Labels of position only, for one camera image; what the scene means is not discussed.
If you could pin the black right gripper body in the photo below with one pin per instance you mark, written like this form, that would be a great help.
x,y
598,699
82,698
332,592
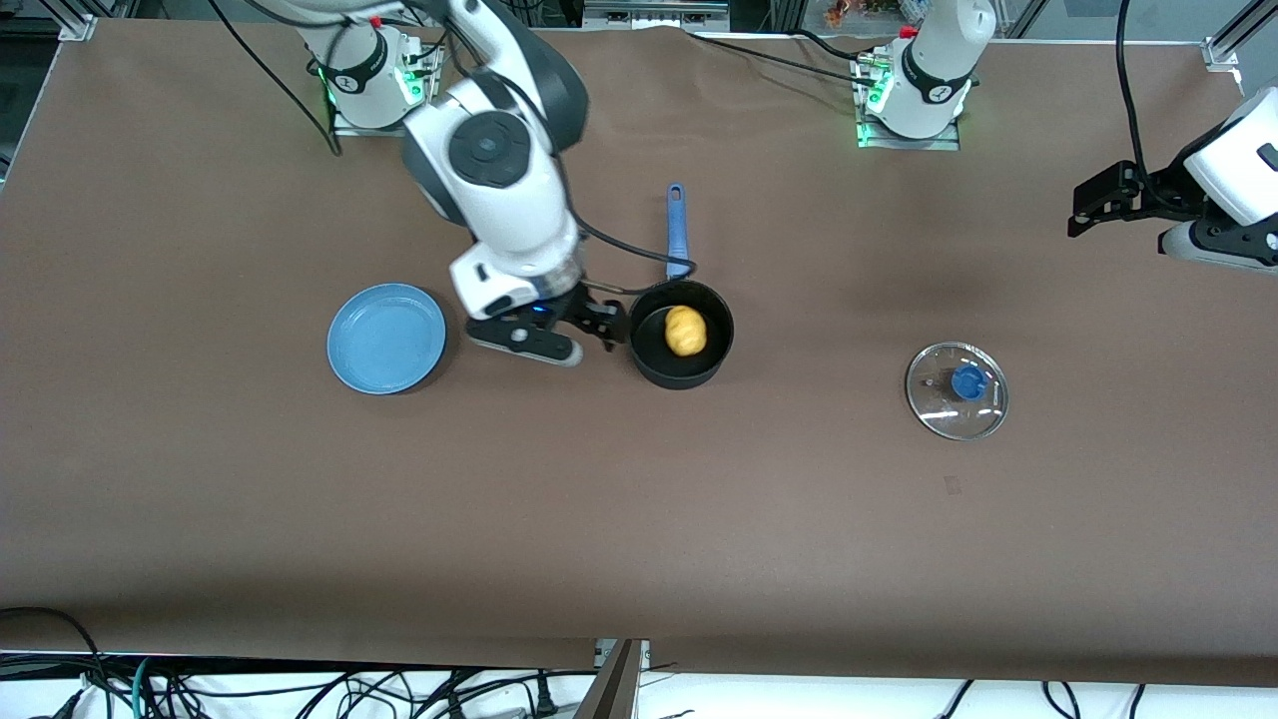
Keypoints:
x,y
579,306

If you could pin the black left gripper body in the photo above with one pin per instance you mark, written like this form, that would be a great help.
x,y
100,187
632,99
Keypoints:
x,y
1166,197

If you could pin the yellow potato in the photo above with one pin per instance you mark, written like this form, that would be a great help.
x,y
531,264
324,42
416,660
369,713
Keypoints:
x,y
685,332

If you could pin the glass lid with blue knob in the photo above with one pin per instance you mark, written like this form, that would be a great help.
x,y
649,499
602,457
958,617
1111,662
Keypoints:
x,y
966,381

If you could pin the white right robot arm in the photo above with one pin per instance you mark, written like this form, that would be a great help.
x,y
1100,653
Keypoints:
x,y
499,200

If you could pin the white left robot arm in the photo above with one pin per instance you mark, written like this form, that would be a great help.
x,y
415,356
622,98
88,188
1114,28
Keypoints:
x,y
939,70

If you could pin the brown table cloth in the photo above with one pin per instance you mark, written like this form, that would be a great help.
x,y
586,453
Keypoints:
x,y
639,499

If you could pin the blue round plate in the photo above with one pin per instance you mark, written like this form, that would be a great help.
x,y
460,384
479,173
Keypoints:
x,y
384,340

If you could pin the black power plug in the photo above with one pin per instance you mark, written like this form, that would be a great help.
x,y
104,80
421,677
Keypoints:
x,y
544,696

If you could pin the aluminium frame corner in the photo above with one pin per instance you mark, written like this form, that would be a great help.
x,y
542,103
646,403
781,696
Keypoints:
x,y
1226,45
78,20

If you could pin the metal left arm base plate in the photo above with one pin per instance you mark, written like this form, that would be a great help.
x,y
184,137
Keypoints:
x,y
871,135

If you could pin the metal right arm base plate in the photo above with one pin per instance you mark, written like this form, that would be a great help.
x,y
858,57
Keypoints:
x,y
419,100

